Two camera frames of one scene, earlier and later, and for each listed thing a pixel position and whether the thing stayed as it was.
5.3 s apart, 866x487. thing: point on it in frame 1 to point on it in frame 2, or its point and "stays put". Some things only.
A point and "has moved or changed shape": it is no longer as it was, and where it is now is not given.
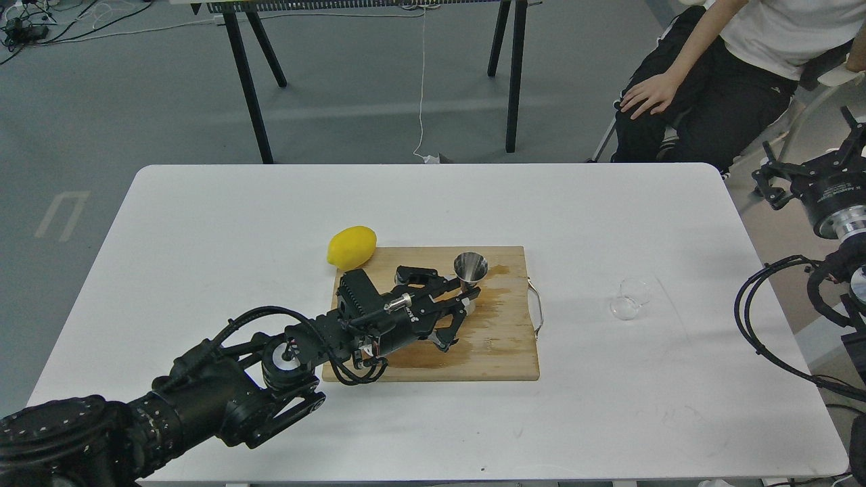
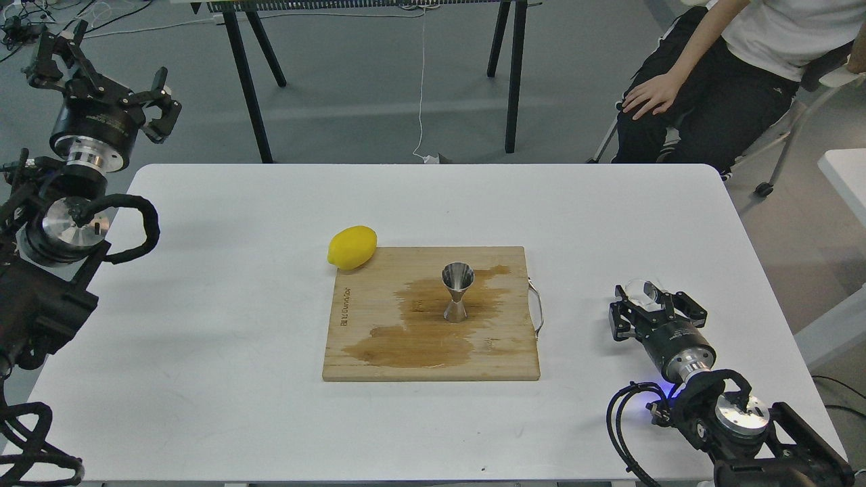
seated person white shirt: [720, 77] stays put
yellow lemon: [351, 247] stays put
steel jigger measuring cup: [469, 267] has moved or changed shape
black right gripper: [833, 195] to [680, 345]
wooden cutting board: [498, 342] stays put
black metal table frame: [231, 8] stays put
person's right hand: [655, 93] stays put
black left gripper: [396, 322] to [97, 124]
